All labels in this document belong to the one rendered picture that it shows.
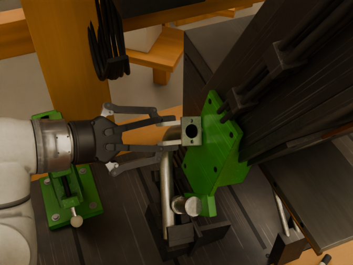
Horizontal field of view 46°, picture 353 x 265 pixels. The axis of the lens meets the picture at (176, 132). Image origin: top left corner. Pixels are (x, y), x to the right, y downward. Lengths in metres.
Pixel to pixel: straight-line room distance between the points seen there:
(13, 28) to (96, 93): 0.23
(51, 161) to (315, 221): 0.46
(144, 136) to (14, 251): 0.64
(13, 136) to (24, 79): 2.23
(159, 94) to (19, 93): 0.88
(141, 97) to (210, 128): 1.86
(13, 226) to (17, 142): 0.12
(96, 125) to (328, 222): 0.44
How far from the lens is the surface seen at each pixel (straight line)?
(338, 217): 0.81
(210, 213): 0.81
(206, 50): 0.90
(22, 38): 1.01
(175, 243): 0.91
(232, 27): 0.98
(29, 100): 2.73
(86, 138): 0.69
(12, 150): 0.66
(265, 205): 1.06
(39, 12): 0.88
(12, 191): 0.68
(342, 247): 1.05
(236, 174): 0.81
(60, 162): 0.69
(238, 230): 1.01
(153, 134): 1.20
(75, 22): 0.90
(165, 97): 2.59
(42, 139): 0.67
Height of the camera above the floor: 1.78
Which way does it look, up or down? 48 degrees down
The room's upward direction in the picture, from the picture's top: straight up
